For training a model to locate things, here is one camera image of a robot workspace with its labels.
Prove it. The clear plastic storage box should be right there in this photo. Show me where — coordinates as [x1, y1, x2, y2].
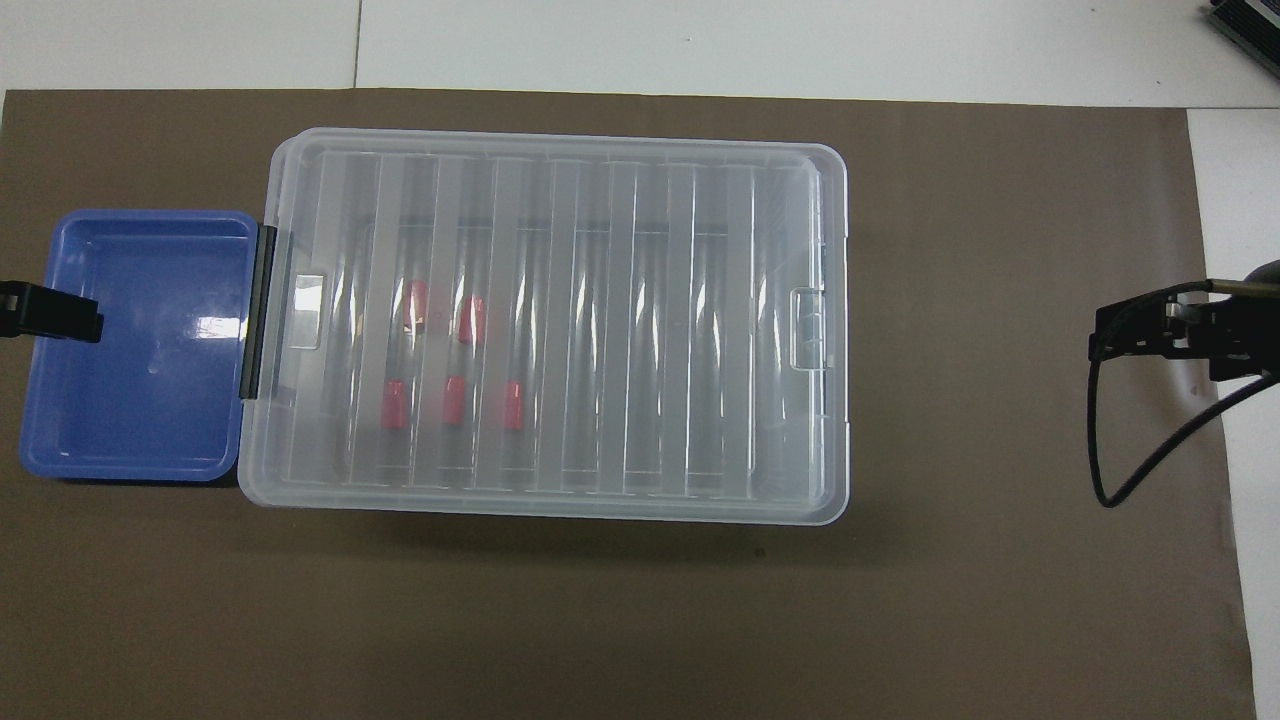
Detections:
[238, 127, 851, 527]

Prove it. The black cable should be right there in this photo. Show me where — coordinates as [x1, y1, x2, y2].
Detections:
[1087, 279, 1280, 509]

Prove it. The dark device corner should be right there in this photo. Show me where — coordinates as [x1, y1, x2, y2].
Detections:
[1203, 0, 1280, 63]

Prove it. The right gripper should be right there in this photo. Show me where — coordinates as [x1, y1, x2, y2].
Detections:
[1187, 258, 1280, 383]

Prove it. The blue plastic tray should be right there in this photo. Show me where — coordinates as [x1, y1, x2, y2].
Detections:
[19, 208, 264, 485]

